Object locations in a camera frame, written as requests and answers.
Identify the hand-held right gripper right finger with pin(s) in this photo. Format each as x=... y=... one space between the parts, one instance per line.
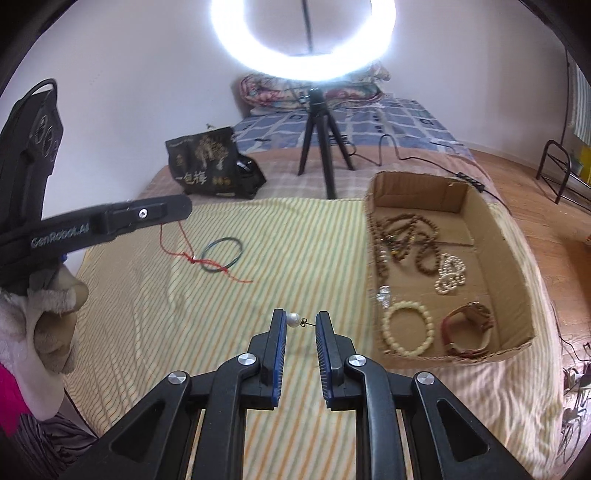
x=324 y=355

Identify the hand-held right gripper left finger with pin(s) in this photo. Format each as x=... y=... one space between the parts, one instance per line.
x=278 y=355

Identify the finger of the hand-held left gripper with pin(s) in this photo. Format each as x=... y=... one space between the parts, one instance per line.
x=152 y=210

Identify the pearl stud earring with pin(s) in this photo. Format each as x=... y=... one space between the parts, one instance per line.
x=292 y=320

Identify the dark thin bangle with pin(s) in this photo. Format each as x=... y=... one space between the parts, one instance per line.
x=240 y=254

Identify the cardboard box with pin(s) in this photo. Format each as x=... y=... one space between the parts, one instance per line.
x=498 y=258

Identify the person's left forearm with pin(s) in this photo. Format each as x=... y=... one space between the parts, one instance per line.
x=23 y=369

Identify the person's left hand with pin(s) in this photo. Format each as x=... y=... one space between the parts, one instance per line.
x=55 y=314

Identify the black printed bag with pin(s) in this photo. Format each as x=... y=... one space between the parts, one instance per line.
x=203 y=161

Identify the yellow striped blanket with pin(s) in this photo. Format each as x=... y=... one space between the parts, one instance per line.
x=184 y=332

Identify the folded floral quilt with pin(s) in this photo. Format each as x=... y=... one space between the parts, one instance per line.
x=268 y=94

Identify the black tripod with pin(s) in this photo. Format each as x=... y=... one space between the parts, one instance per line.
x=318 y=134

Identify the black phone holder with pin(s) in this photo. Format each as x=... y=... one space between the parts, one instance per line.
x=308 y=27

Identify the blue patterned bed sheet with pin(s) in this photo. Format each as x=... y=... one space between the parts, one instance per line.
x=406 y=124

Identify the person's striped dark clothing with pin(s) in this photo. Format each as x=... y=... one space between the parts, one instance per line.
x=51 y=447

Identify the black metal clothes rack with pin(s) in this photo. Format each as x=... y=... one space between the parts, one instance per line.
x=561 y=175

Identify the yellow box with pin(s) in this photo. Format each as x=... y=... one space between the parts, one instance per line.
x=584 y=166

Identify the striped hanging cloth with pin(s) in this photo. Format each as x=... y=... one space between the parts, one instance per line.
x=581 y=101

